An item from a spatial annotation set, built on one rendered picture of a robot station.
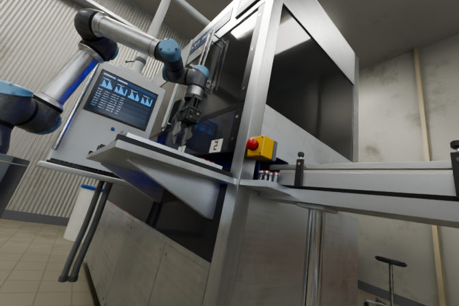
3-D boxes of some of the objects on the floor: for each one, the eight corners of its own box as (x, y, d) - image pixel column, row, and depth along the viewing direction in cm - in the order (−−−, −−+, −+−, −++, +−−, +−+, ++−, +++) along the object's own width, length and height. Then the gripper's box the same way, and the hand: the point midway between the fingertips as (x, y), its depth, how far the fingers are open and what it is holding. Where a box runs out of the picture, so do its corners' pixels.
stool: (432, 326, 243) (427, 268, 262) (416, 333, 214) (412, 266, 233) (378, 304, 286) (377, 254, 306) (359, 306, 257) (359, 251, 276)
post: (175, 535, 52) (281, -30, 121) (186, 570, 48) (289, -37, 116) (149, 554, 49) (273, -38, 117) (159, 595, 44) (282, -47, 113)
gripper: (188, 89, 84) (172, 138, 77) (209, 100, 90) (196, 148, 83) (178, 95, 90) (162, 141, 83) (199, 106, 96) (186, 149, 89)
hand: (177, 142), depth 86 cm, fingers closed
